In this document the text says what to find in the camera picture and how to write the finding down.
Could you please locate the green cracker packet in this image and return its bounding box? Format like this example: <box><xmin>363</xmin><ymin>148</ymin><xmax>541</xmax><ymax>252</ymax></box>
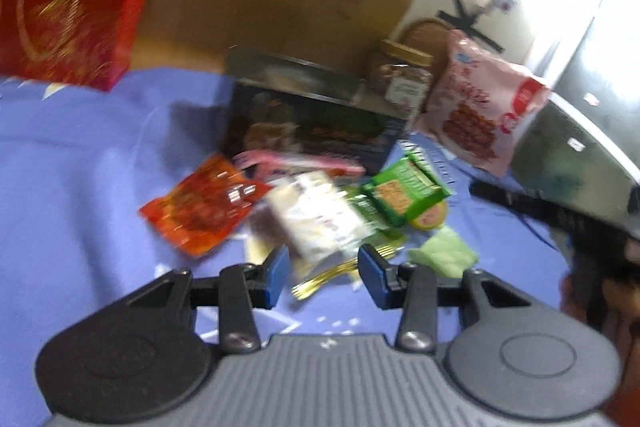
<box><xmin>361</xmin><ymin>155</ymin><xmax>453</xmax><ymax>228</ymax></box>

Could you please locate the red gift box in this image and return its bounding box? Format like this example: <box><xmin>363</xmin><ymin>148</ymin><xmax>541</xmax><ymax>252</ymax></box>
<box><xmin>0</xmin><ymin>0</ymin><xmax>165</xmax><ymax>92</ymax></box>

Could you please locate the red snack packet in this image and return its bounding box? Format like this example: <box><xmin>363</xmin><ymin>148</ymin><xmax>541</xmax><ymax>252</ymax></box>
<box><xmin>139</xmin><ymin>152</ymin><xmax>273</xmax><ymax>261</ymax></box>

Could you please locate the white snack packet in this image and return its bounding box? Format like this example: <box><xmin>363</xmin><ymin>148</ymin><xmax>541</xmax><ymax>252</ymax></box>
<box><xmin>265</xmin><ymin>171</ymin><xmax>377</xmax><ymax>269</ymax></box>

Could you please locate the blue printed bed sheet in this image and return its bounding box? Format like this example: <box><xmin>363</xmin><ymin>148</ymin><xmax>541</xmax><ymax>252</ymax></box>
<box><xmin>0</xmin><ymin>68</ymin><xmax>593</xmax><ymax>360</ymax></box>

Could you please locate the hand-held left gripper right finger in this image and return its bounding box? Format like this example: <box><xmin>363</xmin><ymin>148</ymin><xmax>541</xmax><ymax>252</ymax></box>
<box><xmin>357</xmin><ymin>244</ymin><xmax>534</xmax><ymax>353</ymax></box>

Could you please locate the silver striped foil packet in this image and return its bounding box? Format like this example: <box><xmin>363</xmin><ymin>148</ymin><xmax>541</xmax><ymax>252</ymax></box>
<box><xmin>399</xmin><ymin>138</ymin><xmax>453</xmax><ymax>175</ymax></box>

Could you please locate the pink snack packet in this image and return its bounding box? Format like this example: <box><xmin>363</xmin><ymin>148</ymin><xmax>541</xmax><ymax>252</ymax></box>
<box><xmin>232</xmin><ymin>149</ymin><xmax>367</xmax><ymax>180</ymax></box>

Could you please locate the dark metal tin box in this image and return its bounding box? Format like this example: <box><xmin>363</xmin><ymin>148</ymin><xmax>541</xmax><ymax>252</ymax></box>
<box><xmin>222</xmin><ymin>48</ymin><xmax>408</xmax><ymax>175</ymax></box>

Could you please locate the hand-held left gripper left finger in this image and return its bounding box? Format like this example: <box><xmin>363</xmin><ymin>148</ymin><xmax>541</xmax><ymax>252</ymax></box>
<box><xmin>125</xmin><ymin>244</ymin><xmax>291</xmax><ymax>355</ymax></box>

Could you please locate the nut jar with gold lid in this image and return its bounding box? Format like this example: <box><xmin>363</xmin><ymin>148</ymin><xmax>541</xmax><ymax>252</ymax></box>
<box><xmin>364</xmin><ymin>39</ymin><xmax>434</xmax><ymax>118</ymax></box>

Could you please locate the pale green snack packet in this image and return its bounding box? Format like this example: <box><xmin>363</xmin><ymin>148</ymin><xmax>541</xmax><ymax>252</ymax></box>
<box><xmin>408</xmin><ymin>227</ymin><xmax>477</xmax><ymax>279</ymax></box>

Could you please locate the round wooden board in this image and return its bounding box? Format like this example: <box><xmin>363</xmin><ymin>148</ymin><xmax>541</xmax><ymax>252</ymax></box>
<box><xmin>400</xmin><ymin>19</ymin><xmax>453</xmax><ymax>58</ymax></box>

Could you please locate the large pink snack bag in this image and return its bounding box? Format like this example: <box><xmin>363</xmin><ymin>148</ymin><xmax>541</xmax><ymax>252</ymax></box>
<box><xmin>412</xmin><ymin>29</ymin><xmax>552</xmax><ymax>178</ymax></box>

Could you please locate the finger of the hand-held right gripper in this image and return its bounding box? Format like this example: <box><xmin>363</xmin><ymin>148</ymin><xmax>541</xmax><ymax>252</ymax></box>
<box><xmin>469</xmin><ymin>181</ymin><xmax>557</xmax><ymax>222</ymax></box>

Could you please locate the black tape cross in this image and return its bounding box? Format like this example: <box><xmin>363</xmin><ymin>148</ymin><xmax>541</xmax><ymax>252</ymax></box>
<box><xmin>436</xmin><ymin>0</ymin><xmax>507</xmax><ymax>54</ymax></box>

